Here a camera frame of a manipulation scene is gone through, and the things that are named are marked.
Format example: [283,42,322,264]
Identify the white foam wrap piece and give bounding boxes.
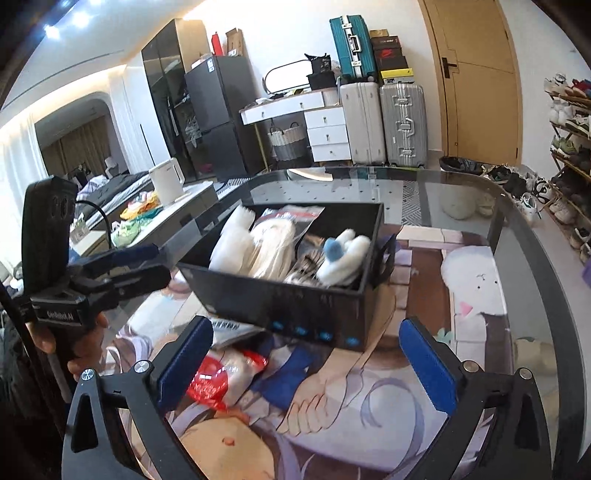
[208,206,256,275]

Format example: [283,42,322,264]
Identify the red white plastic bag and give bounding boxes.
[186,348,267,411]

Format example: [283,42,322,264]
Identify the bag of white rope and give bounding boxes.
[247,205,325,281]

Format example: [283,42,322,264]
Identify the green white granule packet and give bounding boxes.
[209,318,263,350]

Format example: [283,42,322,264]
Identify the adidas bag with white laces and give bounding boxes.
[283,234,325,287]

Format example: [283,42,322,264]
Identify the person's left hand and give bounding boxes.
[26,313,108,380]

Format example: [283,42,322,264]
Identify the grey side table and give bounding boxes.
[70,181,217,257]

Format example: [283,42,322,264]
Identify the white electric kettle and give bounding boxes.
[148,157,185,206]

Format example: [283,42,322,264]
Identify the black storage box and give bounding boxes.
[177,203,396,352]

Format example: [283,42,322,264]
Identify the black refrigerator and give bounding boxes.
[185,56,264,181]

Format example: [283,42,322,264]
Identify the woven laundry basket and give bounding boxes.
[267,122,308,162]

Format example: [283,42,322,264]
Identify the black glass cabinet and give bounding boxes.
[141,18,213,182]

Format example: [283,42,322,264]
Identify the anime printed desk mat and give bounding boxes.
[103,221,514,480]

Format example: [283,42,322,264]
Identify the oval mirror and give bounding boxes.
[263,58,312,96]

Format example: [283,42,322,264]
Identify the white desk with drawers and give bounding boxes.
[240,88,352,163]

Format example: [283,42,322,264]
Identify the black bag on desk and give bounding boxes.
[305,54,337,90]

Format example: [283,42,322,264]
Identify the white suitcase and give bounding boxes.
[339,82,387,165]

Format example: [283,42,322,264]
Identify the teal suitcase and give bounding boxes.
[329,15,378,81]

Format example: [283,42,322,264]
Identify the silver suitcase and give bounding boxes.
[380,83,428,168]

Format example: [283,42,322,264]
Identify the stacked shoe boxes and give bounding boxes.
[370,29,415,84]

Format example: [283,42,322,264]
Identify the shoe rack with shoes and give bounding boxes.
[484,73,591,266]

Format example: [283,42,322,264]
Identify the wooden door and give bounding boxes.
[420,1,523,166]

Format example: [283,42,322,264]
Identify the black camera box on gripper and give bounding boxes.
[21,176,78,295]

